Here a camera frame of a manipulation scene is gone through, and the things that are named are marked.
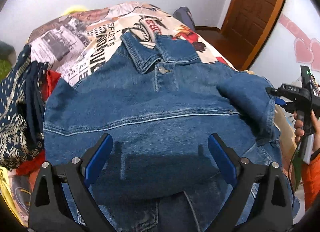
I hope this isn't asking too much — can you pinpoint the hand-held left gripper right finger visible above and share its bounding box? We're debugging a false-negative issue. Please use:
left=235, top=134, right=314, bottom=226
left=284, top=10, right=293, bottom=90
left=207, top=133, right=293, bottom=232

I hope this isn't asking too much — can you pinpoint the person's right hand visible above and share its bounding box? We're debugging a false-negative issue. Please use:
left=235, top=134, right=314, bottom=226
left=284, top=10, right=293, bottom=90
left=294, top=111, right=320, bottom=144

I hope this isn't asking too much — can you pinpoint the green patterned covered stand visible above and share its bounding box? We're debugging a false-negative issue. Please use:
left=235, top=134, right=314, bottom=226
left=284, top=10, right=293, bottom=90
left=0, top=58, right=13, bottom=81

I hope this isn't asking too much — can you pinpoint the grey pillow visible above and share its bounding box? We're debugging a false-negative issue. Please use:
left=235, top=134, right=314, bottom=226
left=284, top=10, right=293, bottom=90
left=0, top=42, right=17, bottom=60

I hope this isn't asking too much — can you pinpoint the person's orange sleeved forearm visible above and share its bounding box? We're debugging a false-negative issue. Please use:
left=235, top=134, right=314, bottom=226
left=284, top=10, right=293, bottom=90
left=301, top=147, right=320, bottom=212

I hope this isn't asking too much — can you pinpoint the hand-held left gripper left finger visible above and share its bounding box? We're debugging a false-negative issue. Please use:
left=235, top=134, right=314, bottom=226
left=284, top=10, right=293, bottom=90
left=28, top=133, right=118, bottom=232

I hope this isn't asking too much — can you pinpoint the yellow curved object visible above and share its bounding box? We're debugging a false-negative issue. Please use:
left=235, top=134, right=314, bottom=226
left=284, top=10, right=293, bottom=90
left=62, top=5, right=88, bottom=16

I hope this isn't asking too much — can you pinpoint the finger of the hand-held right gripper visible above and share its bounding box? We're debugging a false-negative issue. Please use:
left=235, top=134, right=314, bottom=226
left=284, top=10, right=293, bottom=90
left=266, top=86, right=284, bottom=97
left=275, top=98, right=297, bottom=113

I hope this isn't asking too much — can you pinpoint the dark grey cushion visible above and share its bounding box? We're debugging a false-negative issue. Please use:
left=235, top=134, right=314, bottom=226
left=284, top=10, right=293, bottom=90
left=173, top=7, right=197, bottom=29

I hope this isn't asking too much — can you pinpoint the pink heart wall sticker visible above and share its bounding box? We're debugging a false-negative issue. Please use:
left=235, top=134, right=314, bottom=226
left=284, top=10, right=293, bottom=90
left=279, top=15, right=320, bottom=64

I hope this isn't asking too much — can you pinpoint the printed newspaper pattern bedsheet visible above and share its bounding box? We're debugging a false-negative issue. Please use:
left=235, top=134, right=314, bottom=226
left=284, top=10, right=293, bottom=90
left=5, top=2, right=300, bottom=225

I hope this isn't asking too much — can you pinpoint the blue denim jacket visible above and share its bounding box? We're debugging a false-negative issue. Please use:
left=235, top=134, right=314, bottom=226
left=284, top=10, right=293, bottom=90
left=43, top=33, right=300, bottom=232

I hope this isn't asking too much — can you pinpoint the red cloth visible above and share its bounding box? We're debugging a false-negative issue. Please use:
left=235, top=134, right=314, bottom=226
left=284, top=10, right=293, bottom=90
left=15, top=70, right=62, bottom=175

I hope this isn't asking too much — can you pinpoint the brown wooden door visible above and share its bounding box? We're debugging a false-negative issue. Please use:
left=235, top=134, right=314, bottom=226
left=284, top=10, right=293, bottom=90
left=220, top=0, right=292, bottom=71

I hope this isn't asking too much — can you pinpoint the yellow t-shirt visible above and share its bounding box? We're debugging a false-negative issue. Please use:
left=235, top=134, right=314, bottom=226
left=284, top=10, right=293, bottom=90
left=0, top=166, right=23, bottom=220

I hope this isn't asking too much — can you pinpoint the navy patterned cloth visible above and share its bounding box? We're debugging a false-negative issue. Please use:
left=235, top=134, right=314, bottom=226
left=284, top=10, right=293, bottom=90
left=0, top=45, right=50, bottom=170

